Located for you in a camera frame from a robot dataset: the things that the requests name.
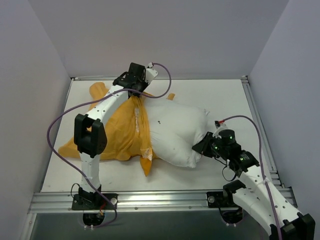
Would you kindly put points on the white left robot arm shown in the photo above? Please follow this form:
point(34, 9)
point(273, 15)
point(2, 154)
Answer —
point(89, 129)

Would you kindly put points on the yellow printed pillowcase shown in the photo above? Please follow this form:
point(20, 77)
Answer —
point(129, 135)

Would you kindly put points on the aluminium table edge rail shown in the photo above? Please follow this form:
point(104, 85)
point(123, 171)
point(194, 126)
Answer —
point(266, 150)

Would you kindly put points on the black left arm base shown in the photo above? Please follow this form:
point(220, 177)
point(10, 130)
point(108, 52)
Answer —
point(87, 201)

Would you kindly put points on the white pillow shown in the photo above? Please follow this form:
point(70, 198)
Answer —
point(174, 129)

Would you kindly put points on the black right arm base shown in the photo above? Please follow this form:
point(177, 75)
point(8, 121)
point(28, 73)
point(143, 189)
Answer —
point(230, 213)

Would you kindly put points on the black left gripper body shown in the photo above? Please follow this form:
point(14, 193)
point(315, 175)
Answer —
point(135, 86)

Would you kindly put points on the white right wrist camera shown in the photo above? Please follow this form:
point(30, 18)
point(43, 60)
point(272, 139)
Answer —
point(220, 126)

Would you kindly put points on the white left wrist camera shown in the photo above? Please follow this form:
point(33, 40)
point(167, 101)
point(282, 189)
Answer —
point(150, 73)

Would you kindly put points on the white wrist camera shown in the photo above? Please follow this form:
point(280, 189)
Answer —
point(220, 126)
point(150, 73)

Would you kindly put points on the aluminium front frame rail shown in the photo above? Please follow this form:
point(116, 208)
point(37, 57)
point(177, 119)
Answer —
point(127, 201)

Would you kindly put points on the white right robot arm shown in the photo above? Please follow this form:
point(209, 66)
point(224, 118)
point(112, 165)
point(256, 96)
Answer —
point(253, 192)

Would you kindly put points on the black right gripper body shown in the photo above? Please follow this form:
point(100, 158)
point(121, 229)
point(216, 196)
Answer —
point(204, 145)

